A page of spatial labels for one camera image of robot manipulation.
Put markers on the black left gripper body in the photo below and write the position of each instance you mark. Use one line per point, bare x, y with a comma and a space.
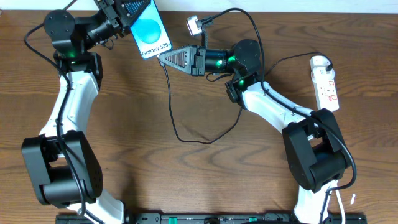
112, 16

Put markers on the small white paper scrap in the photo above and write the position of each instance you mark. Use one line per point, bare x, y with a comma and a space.
352, 199

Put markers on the white power strip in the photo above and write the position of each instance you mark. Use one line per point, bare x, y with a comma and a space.
326, 95

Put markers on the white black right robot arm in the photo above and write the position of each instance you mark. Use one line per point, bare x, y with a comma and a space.
316, 152

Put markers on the white USB charger adapter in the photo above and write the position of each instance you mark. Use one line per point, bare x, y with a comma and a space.
321, 69

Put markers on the blue Galaxy smartphone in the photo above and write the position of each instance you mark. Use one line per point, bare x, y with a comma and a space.
150, 34

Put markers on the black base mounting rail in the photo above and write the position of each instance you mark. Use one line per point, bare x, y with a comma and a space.
156, 218

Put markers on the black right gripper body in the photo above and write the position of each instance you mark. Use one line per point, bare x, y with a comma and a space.
197, 60

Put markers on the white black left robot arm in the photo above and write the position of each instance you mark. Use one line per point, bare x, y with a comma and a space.
62, 166

